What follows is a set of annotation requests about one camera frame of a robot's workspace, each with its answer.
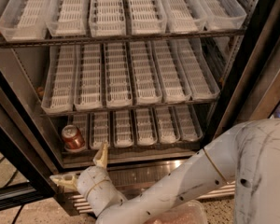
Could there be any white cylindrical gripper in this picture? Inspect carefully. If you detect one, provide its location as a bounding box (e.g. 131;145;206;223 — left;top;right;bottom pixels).
49;142;116;203

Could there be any red coke can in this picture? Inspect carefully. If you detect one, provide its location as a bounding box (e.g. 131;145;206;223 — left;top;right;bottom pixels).
62;124;85;151

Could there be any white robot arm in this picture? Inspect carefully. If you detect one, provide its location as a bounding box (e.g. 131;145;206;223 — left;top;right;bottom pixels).
50;119;280;224

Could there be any bottom shelf tray two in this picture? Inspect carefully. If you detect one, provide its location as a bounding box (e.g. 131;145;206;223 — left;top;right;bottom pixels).
90;112;110;150

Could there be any shelf tray two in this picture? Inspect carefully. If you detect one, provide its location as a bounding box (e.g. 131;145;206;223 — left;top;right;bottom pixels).
74;44;103;111
46;0;90;37
90;112;110;150

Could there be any bottom shelf tray one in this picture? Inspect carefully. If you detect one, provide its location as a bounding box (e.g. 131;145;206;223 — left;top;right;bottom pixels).
65;115;88;152

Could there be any shelf tray one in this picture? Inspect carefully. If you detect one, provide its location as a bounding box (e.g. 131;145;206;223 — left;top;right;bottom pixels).
65;115;88;152
0;0;50;42
41;46;77;114

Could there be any bottom shelf tray four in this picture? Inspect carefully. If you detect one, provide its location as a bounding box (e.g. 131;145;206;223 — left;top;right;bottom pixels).
134;108;157;146

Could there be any shelf tray four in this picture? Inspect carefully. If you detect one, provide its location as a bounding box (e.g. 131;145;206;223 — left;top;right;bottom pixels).
127;0;167;35
129;41;162;105
134;108;157;146

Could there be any open fridge door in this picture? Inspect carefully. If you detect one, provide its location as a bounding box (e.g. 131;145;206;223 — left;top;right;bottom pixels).
0;56;59;213

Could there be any middle shelf tray one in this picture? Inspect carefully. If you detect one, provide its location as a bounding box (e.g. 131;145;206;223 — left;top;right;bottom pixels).
41;46;77;114

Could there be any middle shelf tray two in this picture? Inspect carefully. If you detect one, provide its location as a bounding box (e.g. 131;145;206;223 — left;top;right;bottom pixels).
74;44;103;111

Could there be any bottom shelf tray five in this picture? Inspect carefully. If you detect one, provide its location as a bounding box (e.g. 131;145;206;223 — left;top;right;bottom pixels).
154;106;180;144

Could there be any shelf tray five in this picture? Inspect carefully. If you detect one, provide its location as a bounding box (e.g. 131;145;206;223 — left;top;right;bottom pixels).
161;0;207;34
154;106;180;144
152;40;191;103

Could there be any middle shelf tray three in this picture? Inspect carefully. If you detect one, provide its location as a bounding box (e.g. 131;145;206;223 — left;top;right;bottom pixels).
104;43;133;107

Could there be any middle shelf tray four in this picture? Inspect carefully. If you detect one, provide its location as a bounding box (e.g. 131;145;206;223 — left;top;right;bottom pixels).
129;41;162;105

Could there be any bottom shelf tray six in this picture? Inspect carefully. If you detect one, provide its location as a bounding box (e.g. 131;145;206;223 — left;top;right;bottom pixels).
175;105;203;142

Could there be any shelf tray six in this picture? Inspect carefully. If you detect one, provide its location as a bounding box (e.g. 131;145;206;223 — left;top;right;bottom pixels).
198;0;246;31
176;38;219;100
175;105;203;142

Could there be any stainless steel fridge body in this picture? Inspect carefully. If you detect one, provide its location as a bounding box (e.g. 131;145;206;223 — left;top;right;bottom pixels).
0;0;280;215

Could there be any middle shelf tray five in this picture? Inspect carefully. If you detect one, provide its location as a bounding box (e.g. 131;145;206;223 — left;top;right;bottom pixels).
152;40;191;103

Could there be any middle shelf tray six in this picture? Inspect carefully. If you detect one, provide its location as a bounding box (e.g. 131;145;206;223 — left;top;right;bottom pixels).
176;38;219;100

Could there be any top shelf tray three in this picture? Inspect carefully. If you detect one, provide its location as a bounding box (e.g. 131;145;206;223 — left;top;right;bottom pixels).
89;0;126;37

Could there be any top shelf tray two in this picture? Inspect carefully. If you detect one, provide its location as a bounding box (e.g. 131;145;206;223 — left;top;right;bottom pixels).
46;0;90;37

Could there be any top shelf tray one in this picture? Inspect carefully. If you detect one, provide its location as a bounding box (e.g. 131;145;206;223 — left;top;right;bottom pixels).
0;0;50;42

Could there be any top shelf tray four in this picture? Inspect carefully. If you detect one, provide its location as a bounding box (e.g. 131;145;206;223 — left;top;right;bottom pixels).
127;0;167;35

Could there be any top shelf tray five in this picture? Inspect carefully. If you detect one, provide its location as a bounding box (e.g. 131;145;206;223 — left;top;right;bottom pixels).
161;0;207;34

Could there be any top shelf tray six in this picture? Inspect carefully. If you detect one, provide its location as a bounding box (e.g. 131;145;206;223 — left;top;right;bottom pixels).
198;0;246;31

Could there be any clear plastic food container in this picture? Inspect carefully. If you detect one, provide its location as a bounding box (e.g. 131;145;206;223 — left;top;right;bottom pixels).
144;201;208;224

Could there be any black cable on floor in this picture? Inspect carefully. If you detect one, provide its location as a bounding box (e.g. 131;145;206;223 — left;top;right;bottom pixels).
0;156;26;224

